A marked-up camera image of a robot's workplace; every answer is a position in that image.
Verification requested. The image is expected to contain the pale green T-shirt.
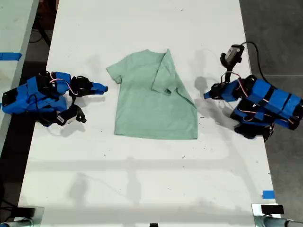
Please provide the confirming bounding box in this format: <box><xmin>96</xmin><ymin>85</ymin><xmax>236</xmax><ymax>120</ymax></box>
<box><xmin>106</xmin><ymin>48</ymin><xmax>198</xmax><ymax>140</ymax></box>

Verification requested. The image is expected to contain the long blue tape strip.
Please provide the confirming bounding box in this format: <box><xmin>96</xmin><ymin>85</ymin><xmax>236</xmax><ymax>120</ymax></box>
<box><xmin>0</xmin><ymin>52</ymin><xmax>23</xmax><ymax>61</ymax></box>

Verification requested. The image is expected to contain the pale side table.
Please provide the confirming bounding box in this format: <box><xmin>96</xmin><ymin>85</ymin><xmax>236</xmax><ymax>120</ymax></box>
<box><xmin>0</xmin><ymin>0</ymin><xmax>40</xmax><ymax>152</ymax></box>

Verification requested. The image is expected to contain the short blue tape piece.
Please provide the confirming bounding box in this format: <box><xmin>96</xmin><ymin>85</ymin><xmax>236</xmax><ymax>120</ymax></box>
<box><xmin>262</xmin><ymin>190</ymin><xmax>276</xmax><ymax>200</ymax></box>

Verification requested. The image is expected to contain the small black box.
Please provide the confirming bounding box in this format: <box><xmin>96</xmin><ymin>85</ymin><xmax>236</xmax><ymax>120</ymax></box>
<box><xmin>261</xmin><ymin>205</ymin><xmax>285</xmax><ymax>215</ymax></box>
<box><xmin>17</xmin><ymin>206</ymin><xmax>36</xmax><ymax>217</ymax></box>

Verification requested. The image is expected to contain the grey metal pipe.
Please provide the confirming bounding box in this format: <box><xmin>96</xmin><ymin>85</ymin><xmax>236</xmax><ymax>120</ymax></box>
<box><xmin>254</xmin><ymin>216</ymin><xmax>303</xmax><ymax>227</ymax></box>

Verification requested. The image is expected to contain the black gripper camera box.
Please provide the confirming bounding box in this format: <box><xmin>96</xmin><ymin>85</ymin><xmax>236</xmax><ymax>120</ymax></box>
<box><xmin>56</xmin><ymin>105</ymin><xmax>87</xmax><ymax>127</ymax></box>
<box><xmin>220</xmin><ymin>44</ymin><xmax>246</xmax><ymax>70</ymax></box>

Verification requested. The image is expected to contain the black camera cable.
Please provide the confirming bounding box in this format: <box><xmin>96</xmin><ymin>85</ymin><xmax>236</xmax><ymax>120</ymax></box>
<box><xmin>241</xmin><ymin>42</ymin><xmax>268</xmax><ymax>81</ymax></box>

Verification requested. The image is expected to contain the black floor cable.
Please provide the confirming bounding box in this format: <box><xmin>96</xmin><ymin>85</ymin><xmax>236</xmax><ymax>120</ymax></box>
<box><xmin>28</xmin><ymin>22</ymin><xmax>53</xmax><ymax>48</ymax></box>

